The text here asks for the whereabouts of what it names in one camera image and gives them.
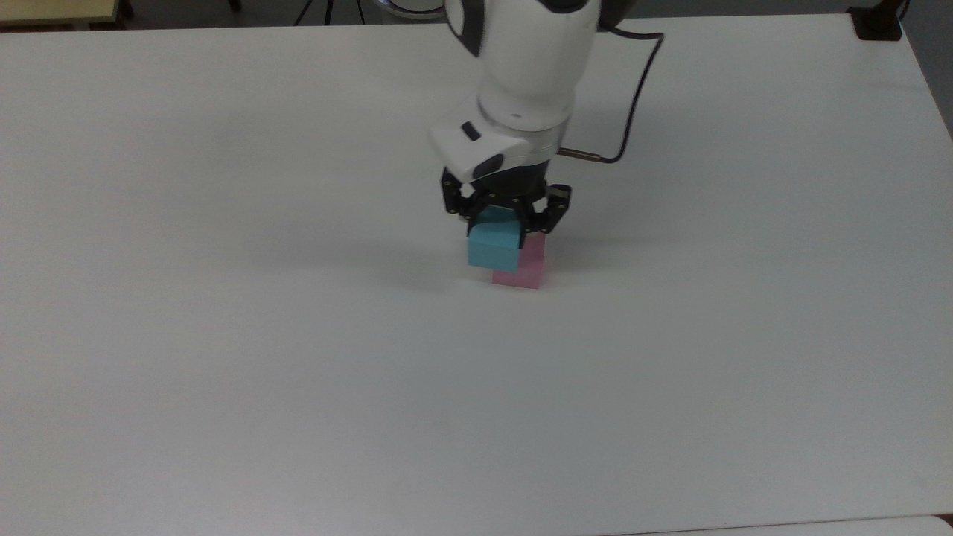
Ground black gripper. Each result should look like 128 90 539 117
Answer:
439 152 574 248

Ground blue cube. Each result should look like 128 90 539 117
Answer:
467 207 523 272

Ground pink cube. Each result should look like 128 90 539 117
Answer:
491 232 546 290

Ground black tripod legs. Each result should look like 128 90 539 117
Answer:
293 0 368 28

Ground yellow wooden table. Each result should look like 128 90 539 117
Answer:
0 0 120 31

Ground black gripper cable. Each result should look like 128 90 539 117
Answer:
558 21 666 165

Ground black mount block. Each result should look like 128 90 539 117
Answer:
848 6 905 42

